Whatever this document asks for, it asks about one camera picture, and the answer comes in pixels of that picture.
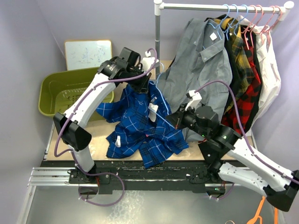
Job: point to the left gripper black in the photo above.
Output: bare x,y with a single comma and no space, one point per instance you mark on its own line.
141,88

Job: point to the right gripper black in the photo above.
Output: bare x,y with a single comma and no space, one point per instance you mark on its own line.
175,116

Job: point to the light blue hanger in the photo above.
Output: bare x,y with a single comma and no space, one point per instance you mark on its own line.
168,110

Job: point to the blue plaid shirt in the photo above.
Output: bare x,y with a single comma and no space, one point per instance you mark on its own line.
141,126

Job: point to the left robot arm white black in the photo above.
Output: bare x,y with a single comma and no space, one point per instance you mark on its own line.
129,67

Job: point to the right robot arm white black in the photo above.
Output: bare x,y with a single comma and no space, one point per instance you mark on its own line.
232,159

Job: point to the grey shirt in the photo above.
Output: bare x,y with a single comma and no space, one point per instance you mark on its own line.
200,58

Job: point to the red black plaid shirt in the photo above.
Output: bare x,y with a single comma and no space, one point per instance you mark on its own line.
253,92

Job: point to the yellow black plaid shirt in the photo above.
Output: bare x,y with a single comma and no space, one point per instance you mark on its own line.
242,72

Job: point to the white shirt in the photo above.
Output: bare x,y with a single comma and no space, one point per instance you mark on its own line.
269,71

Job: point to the blue hanger in grey shirt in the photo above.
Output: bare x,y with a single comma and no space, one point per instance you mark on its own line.
218,27

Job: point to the pink hanger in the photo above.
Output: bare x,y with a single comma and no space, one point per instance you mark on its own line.
268,32
246,27
257,22
267,26

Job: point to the orange hanger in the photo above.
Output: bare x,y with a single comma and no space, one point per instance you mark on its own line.
258,217

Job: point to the metal clothes rack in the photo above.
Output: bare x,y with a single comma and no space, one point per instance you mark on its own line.
159,6

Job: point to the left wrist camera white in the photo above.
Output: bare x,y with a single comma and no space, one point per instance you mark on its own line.
149,62

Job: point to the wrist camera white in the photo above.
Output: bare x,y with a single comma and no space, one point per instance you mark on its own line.
194,99
149,62

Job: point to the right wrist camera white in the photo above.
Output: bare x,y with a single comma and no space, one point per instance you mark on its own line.
194,99

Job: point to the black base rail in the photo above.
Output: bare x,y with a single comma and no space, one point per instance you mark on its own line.
132,175

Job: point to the small whiteboard yellow frame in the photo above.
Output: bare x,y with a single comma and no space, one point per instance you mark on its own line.
81,54

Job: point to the aluminium frame rail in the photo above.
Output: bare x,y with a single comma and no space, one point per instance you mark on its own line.
51,199

